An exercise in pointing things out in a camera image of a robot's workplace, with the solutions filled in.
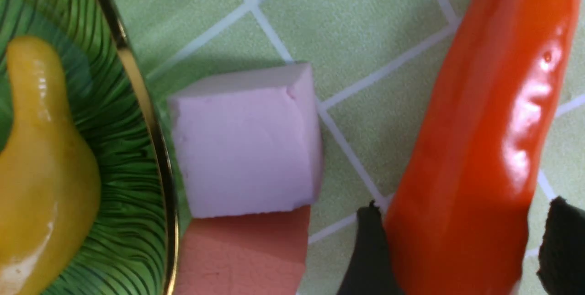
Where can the yellow toy banana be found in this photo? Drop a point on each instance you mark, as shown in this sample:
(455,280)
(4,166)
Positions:
(50,182)

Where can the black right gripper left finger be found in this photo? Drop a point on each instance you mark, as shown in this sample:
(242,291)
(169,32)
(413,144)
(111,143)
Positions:
(370,270)

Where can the green leaf-shaped glass plate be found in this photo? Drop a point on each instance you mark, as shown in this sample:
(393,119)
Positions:
(132,246)

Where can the salmon pink foam cube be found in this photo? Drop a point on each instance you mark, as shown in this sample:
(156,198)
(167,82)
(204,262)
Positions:
(258,254)

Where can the orange toy carrot green leaves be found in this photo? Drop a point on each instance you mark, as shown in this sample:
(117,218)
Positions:
(458,222)

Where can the light purple foam cube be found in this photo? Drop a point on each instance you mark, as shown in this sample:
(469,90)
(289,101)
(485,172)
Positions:
(248,142)

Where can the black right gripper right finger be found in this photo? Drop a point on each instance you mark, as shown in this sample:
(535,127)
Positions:
(562,252)

